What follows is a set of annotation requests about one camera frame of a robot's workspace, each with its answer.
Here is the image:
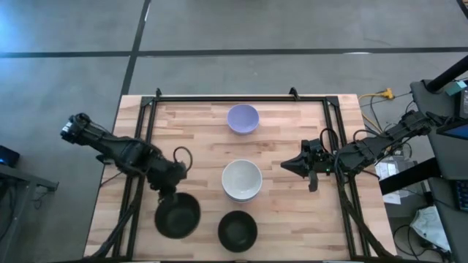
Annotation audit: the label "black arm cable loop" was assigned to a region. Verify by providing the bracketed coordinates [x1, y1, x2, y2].
[172, 145, 194, 173]
[319, 127, 341, 156]

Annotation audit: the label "black device with blue light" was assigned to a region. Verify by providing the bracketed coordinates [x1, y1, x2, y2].
[0, 145, 21, 169]

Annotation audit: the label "black keyboard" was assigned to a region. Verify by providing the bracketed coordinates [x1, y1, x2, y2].
[454, 180, 468, 213]

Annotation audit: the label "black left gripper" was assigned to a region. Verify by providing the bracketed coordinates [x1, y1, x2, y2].
[147, 159, 188, 206]

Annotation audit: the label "lavender plastic bowl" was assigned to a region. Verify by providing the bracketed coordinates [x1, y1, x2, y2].
[226, 103, 261, 136]

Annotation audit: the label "black floor cable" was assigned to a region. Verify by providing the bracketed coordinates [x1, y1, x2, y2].
[392, 224, 453, 263]

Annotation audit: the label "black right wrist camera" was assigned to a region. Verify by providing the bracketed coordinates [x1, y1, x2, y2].
[301, 138, 323, 156]

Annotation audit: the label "black desk crossbar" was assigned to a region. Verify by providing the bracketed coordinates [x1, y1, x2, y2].
[378, 156, 442, 196]

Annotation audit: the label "dark grey metal table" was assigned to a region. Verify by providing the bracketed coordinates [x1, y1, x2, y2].
[0, 163, 60, 259]

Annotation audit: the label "white paper sheet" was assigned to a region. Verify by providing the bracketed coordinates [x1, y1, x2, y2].
[373, 159, 404, 183]
[382, 191, 402, 206]

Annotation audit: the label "black round pole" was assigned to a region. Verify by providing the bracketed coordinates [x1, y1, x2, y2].
[425, 54, 468, 94]

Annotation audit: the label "laptop with blue screen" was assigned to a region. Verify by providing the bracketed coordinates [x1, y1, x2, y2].
[426, 111, 468, 142]

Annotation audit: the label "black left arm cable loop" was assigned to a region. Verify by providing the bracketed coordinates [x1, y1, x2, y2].
[172, 145, 194, 173]

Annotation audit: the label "teal box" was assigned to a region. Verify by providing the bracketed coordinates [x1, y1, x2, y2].
[445, 80, 468, 97]

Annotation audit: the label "yellow extension cord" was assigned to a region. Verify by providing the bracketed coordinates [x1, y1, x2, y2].
[357, 87, 396, 127]

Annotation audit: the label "black plastic bowl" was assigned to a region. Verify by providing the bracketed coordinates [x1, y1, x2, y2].
[217, 210, 259, 254]
[154, 192, 202, 240]

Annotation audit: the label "black right arm cable loop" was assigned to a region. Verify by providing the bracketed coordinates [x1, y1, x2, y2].
[319, 127, 341, 156]

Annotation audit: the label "large white plastic bowl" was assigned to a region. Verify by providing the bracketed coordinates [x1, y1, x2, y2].
[221, 159, 264, 201]

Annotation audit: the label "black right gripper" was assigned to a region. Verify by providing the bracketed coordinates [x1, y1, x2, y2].
[280, 150, 336, 194]

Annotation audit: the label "black metal table frame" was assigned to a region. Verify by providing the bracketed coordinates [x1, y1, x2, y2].
[83, 94, 399, 263]

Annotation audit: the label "grey office desk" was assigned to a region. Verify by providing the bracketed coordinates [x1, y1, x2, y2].
[409, 78, 468, 182]

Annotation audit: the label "white plastic bag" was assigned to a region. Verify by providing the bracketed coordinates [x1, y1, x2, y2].
[408, 205, 451, 253]

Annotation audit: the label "black office desk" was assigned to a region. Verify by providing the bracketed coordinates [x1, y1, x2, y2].
[426, 177, 468, 263]

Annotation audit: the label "small white plastic bowl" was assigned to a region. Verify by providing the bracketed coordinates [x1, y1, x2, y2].
[224, 186, 261, 205]

